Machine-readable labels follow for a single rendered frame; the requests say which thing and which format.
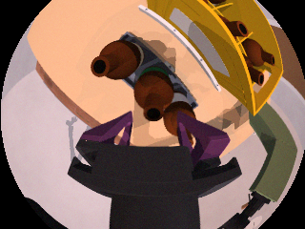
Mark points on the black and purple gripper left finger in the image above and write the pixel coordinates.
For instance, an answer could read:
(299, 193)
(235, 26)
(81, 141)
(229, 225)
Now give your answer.
(106, 132)

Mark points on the yellow bottle crate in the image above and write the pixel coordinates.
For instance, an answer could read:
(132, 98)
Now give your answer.
(200, 24)

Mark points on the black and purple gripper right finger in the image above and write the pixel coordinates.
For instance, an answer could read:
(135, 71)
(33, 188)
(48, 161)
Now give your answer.
(210, 142)

